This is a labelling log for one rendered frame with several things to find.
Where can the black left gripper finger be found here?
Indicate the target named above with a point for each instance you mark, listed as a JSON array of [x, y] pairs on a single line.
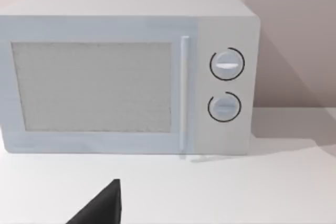
[[106, 205]]

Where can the pale microwave door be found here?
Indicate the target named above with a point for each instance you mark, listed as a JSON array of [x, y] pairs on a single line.
[[92, 140]]

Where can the pale microwave oven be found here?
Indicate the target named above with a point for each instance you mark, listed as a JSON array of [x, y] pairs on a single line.
[[223, 140]]

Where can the small pale microwave knob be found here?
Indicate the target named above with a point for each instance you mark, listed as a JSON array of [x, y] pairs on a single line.
[[224, 107]]

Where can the large pale microwave knob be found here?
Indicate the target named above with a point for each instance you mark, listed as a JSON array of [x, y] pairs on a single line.
[[226, 64]]

